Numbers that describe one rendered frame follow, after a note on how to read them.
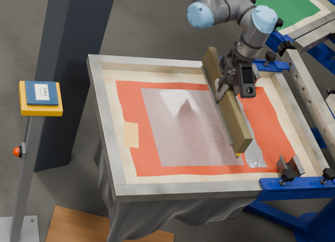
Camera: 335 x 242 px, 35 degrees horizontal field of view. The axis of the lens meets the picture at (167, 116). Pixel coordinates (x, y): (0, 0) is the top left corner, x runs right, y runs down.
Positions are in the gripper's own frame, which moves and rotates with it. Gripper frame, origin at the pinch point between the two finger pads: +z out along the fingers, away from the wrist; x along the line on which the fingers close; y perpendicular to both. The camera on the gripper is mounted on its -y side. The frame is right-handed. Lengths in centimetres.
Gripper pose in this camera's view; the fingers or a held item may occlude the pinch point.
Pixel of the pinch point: (224, 99)
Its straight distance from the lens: 178.5
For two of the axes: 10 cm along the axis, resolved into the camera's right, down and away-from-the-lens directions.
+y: -2.3, -7.6, 6.0
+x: -9.3, -0.2, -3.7
